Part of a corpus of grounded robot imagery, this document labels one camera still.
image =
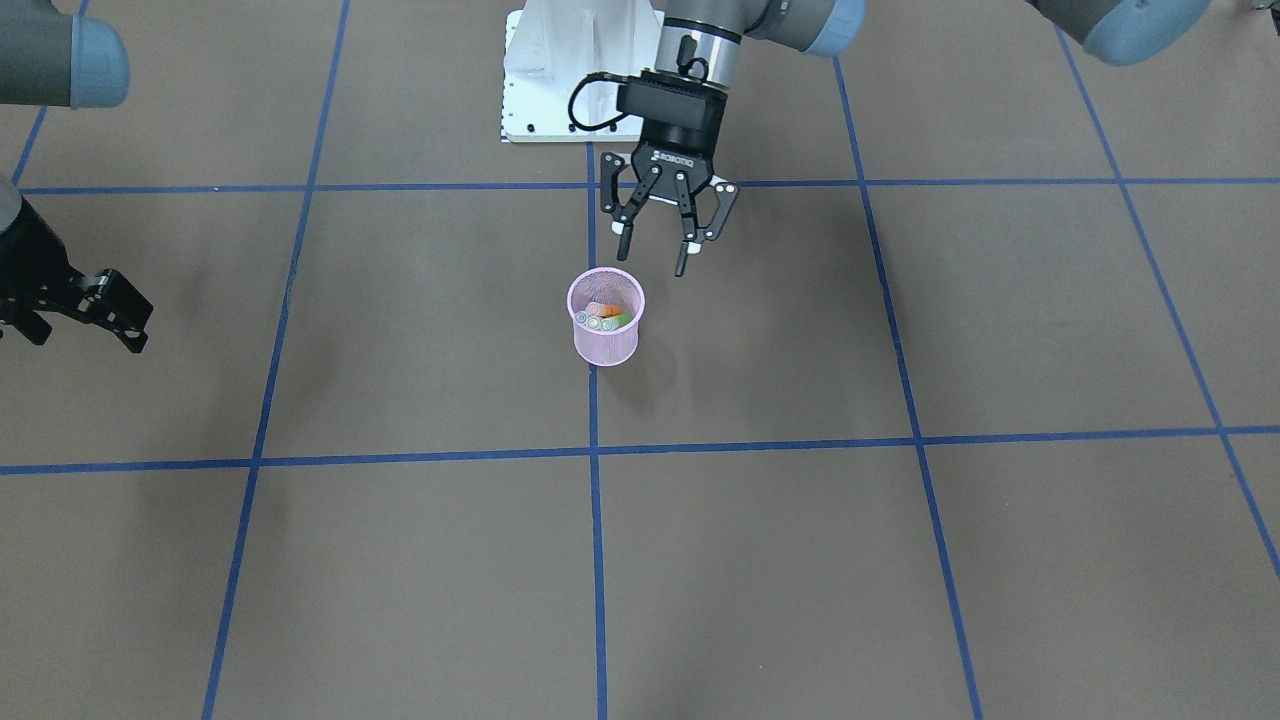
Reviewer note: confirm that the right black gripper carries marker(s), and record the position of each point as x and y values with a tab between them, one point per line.
40	271

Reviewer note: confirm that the pink mesh pen holder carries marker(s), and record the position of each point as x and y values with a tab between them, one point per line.
611	286

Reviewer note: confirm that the orange marker pen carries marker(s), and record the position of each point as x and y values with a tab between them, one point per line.
604	310

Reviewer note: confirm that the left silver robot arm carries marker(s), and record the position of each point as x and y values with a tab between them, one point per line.
700	40

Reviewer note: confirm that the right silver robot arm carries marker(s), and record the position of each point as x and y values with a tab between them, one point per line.
51	58

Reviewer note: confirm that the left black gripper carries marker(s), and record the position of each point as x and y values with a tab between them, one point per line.
677	147

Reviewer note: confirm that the green marker pen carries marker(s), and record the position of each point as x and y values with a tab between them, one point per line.
616	321

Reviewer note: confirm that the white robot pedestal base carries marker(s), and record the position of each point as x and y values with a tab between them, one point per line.
551	46

